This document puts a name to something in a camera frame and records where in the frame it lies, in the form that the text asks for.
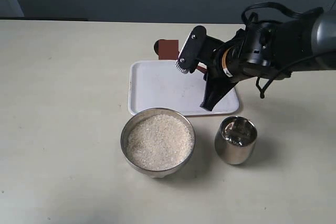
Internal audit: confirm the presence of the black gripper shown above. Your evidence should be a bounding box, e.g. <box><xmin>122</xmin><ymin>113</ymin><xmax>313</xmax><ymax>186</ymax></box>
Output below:
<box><xmin>176</xmin><ymin>20</ymin><xmax>282</xmax><ymax>111</ymax></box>

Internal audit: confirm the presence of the white plastic tray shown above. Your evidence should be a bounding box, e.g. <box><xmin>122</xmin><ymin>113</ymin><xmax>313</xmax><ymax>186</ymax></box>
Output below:
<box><xmin>128</xmin><ymin>60</ymin><xmax>239</xmax><ymax>116</ymax></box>

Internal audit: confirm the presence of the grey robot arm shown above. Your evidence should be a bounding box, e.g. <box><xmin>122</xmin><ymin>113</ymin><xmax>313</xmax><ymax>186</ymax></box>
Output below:
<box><xmin>176</xmin><ymin>9</ymin><xmax>335</xmax><ymax>111</ymax></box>

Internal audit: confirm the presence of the steel bowl of rice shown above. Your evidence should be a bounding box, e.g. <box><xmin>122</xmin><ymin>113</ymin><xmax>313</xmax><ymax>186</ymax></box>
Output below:
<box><xmin>120</xmin><ymin>108</ymin><xmax>196</xmax><ymax>178</ymax></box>

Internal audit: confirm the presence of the small steel cup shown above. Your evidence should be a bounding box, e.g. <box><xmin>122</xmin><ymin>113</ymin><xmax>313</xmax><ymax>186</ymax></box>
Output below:
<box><xmin>214</xmin><ymin>116</ymin><xmax>258</xmax><ymax>165</ymax></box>

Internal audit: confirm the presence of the red-brown wooden spoon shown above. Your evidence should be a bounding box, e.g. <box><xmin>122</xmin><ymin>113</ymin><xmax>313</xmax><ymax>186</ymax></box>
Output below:
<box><xmin>153</xmin><ymin>39</ymin><xmax>208</xmax><ymax>74</ymax></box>

